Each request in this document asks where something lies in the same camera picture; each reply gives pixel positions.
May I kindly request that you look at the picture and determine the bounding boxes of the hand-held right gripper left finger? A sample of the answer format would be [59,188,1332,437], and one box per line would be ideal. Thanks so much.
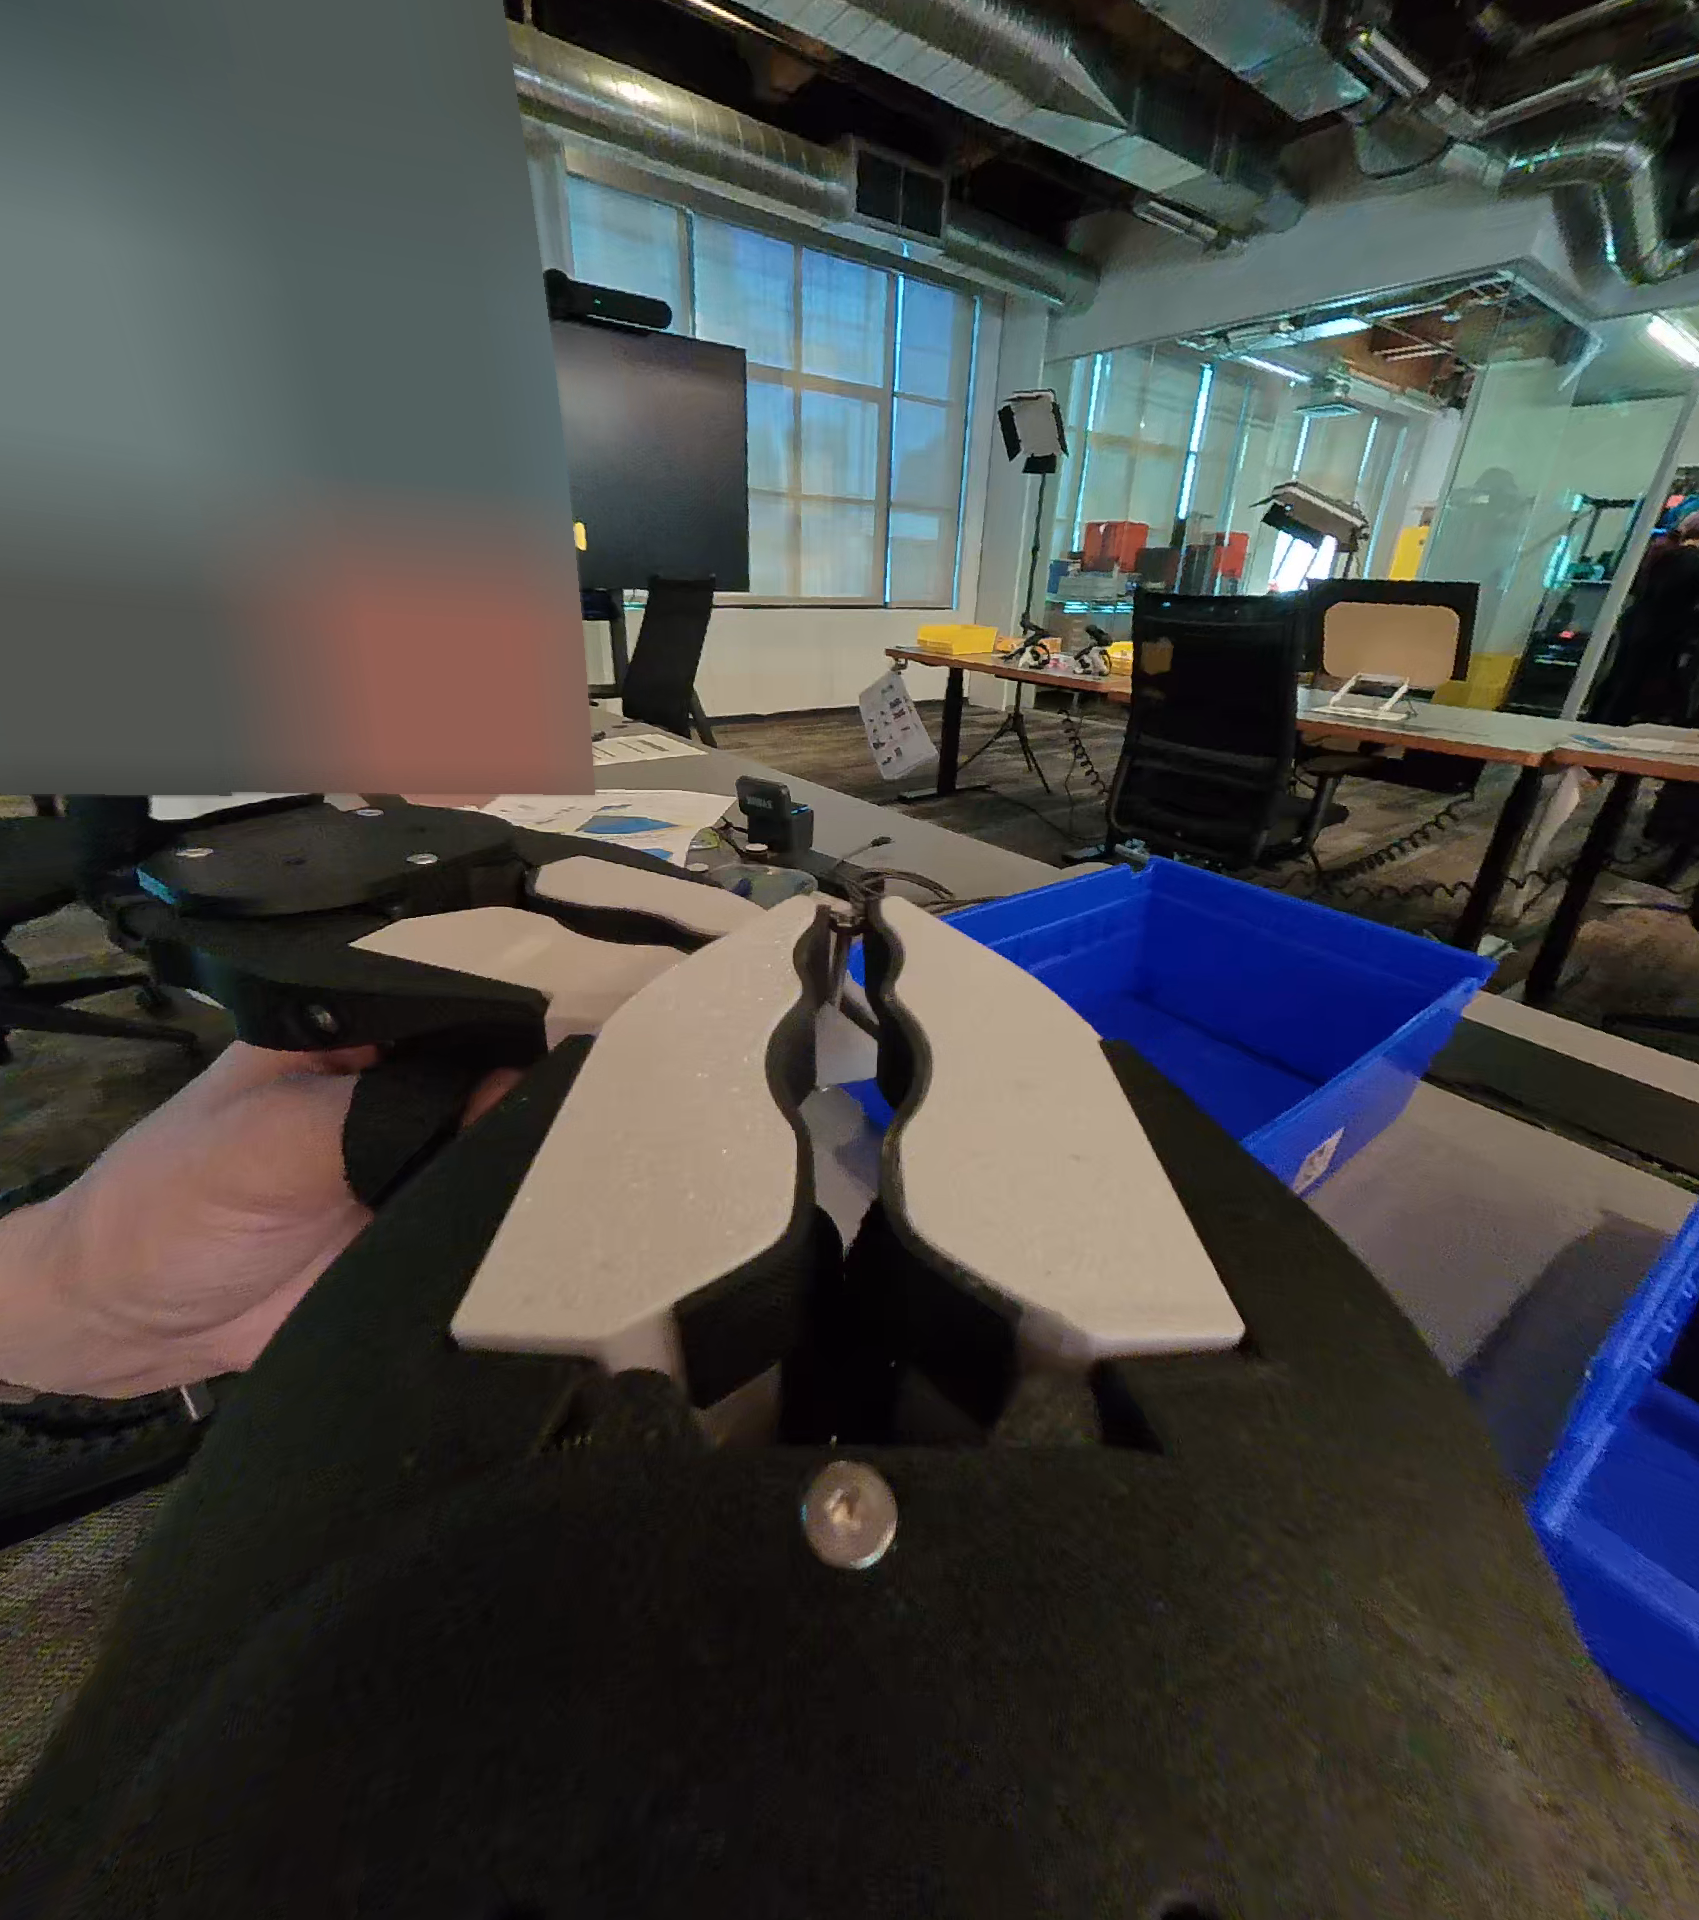
[451,893,847,1378]

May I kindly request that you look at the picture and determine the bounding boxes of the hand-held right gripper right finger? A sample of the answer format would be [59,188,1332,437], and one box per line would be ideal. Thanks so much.
[863,893,1248,1361]

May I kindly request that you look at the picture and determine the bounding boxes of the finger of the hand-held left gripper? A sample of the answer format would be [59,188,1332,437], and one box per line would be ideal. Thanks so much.
[525,856,779,947]
[353,903,883,1093]

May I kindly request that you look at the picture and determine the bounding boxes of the blue labelled plastic bin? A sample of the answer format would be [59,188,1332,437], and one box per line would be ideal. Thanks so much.
[845,852,1496,1205]

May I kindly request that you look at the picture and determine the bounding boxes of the blue divided plastic bin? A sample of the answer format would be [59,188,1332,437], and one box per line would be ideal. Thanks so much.
[1528,1045,1699,1842]

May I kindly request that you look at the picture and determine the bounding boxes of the person's left hand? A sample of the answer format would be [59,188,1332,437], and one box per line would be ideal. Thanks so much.
[0,1033,523,1400]

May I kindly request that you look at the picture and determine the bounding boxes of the white blue printed sheets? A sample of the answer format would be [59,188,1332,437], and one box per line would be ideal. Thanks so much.
[479,732,725,845]

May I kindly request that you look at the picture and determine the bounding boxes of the small black device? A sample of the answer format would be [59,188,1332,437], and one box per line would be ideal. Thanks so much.
[731,773,817,856]

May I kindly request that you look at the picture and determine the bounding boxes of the black monitor stand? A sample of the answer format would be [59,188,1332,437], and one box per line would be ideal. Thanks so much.
[583,571,725,753]

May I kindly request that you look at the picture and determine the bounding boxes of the white instruction sheet sign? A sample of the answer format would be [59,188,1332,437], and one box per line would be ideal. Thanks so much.
[855,665,938,783]

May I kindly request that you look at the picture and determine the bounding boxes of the large black monitor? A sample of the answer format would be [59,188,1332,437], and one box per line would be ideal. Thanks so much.
[549,317,755,599]

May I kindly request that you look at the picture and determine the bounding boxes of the wooden top desk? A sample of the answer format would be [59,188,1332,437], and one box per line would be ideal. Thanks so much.
[885,640,1699,1010]

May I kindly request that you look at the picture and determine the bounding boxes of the black webcam bar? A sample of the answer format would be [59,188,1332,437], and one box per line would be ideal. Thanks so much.
[543,268,675,334]

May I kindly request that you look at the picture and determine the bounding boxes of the studio light on tripod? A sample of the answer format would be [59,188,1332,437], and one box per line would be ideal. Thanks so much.
[992,388,1076,797]

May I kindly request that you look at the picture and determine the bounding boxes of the black framed beige board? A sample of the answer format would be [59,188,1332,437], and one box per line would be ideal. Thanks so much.
[1304,578,1480,708]

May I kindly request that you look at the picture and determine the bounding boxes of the studio light panel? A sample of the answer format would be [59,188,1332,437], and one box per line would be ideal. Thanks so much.
[1258,477,1372,581]

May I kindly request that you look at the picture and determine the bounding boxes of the black equipment rack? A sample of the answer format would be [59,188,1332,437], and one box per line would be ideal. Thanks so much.
[1504,486,1699,723]

